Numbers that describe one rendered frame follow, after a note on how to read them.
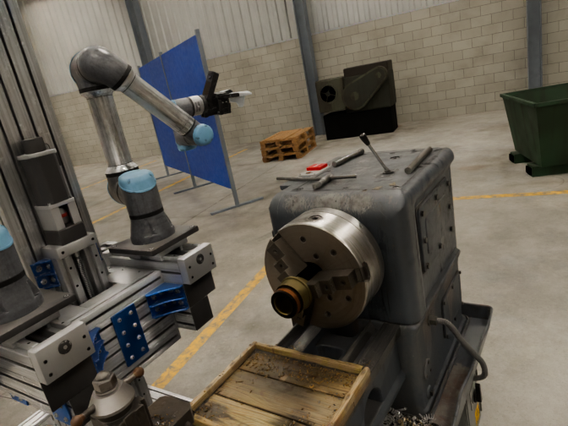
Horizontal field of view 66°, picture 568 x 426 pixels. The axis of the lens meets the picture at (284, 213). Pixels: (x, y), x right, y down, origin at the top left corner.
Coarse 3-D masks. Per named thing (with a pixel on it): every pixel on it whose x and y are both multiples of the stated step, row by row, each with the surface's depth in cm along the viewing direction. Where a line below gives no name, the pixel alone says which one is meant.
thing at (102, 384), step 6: (102, 372) 76; (108, 372) 76; (96, 378) 75; (102, 378) 75; (108, 378) 75; (114, 378) 76; (96, 384) 74; (102, 384) 74; (108, 384) 75; (114, 384) 76; (96, 390) 75; (102, 390) 75; (108, 390) 75
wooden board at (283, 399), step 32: (256, 352) 124; (288, 352) 118; (224, 384) 113; (256, 384) 111; (288, 384) 109; (320, 384) 107; (352, 384) 104; (224, 416) 102; (256, 416) 100; (288, 416) 99; (320, 416) 97
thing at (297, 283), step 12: (288, 276) 111; (276, 288) 110; (288, 288) 107; (300, 288) 107; (276, 300) 110; (288, 300) 113; (300, 300) 107; (276, 312) 109; (288, 312) 109; (300, 312) 109
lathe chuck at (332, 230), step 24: (336, 216) 117; (288, 240) 118; (312, 240) 113; (336, 240) 109; (360, 240) 113; (312, 264) 127; (336, 264) 112; (360, 264) 108; (360, 288) 111; (312, 312) 122; (336, 312) 118; (360, 312) 113
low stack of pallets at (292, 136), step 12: (288, 132) 948; (300, 132) 910; (312, 132) 955; (264, 144) 887; (276, 144) 877; (288, 144) 887; (300, 144) 954; (312, 144) 968; (264, 156) 896; (300, 156) 868
